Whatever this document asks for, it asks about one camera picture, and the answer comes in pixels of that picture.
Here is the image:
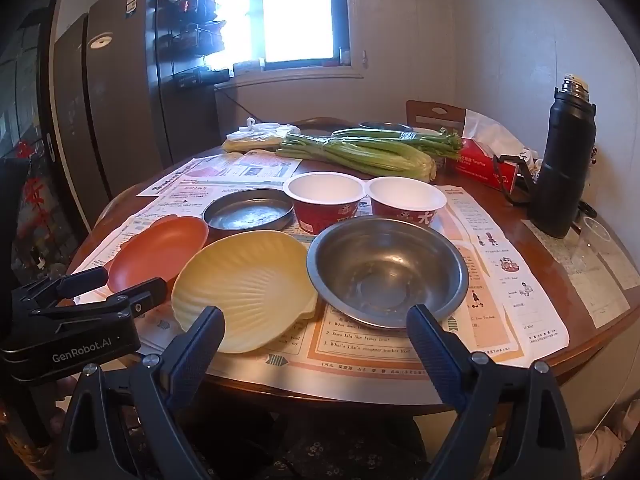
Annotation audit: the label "dark refrigerator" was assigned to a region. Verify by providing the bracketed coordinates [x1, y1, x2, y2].
[50, 0, 221, 231]

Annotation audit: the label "thick celery bunch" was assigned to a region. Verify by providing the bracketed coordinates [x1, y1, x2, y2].
[275, 132, 437, 183]

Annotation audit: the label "red paper bowl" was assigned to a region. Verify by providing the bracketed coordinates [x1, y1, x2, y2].
[283, 172, 371, 236]
[368, 176, 447, 231]

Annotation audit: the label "curved-back wooden chair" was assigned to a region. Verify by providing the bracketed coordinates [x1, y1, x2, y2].
[292, 116, 361, 133]

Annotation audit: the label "orange plate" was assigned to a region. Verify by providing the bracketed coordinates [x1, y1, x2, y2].
[106, 215, 210, 293]

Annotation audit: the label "beige curved chair back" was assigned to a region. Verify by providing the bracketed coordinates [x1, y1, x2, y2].
[94, 182, 151, 226]

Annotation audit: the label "black wire storage rack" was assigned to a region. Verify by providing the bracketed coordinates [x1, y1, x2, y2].
[150, 0, 233, 91]

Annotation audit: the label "large steel bowl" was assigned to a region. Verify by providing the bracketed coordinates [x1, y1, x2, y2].
[306, 216, 470, 330]

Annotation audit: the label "small printed newspaper sheet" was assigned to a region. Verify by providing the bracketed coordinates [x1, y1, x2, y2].
[136, 152, 303, 198]

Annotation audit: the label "plastic bag of yellow food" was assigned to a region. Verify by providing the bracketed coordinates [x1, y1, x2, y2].
[221, 117, 301, 153]

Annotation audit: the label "white cloth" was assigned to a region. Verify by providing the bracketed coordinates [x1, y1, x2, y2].
[570, 425, 640, 480]

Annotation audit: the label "thin celery bunch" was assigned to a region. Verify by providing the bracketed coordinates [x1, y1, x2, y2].
[331, 127, 463, 158]

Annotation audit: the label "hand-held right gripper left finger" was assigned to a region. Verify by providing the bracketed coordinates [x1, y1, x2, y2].
[52, 305, 226, 480]

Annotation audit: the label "clear plastic cup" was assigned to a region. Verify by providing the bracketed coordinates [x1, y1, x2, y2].
[570, 216, 626, 281]

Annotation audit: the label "large printed newspaper sheet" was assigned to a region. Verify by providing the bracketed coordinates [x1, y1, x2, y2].
[72, 180, 571, 376]

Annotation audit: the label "window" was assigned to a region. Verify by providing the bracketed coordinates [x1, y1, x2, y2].
[187, 0, 353, 72]

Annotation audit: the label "shallow round steel dish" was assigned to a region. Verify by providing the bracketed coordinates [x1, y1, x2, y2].
[202, 189, 296, 243]

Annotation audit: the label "black strap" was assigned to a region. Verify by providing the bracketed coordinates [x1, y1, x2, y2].
[492, 154, 538, 206]

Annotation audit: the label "pale printed paper sheet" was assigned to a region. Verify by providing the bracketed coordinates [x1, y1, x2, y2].
[520, 217, 631, 328]

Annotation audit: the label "brown wooden chair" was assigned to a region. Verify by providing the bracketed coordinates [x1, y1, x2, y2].
[405, 100, 471, 131]

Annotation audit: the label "dark glass cabinet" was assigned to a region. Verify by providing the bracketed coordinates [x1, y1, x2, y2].
[0, 25, 58, 271]

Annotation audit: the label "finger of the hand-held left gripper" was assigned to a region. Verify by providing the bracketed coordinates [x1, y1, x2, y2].
[12, 266, 110, 311]
[30, 277, 168, 333]

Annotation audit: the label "yellow shell-shaped plate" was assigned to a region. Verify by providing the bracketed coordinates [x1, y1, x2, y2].
[171, 230, 320, 353]

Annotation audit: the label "black thermos bottle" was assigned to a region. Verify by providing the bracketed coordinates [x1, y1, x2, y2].
[526, 74, 598, 239]

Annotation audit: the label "red tissue box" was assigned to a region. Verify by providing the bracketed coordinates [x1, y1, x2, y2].
[442, 137, 531, 192]

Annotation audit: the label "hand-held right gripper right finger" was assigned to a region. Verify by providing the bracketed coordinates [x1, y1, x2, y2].
[406, 304, 586, 480]

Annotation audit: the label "person's dark floral pants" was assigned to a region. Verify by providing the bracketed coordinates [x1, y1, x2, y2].
[210, 410, 431, 480]

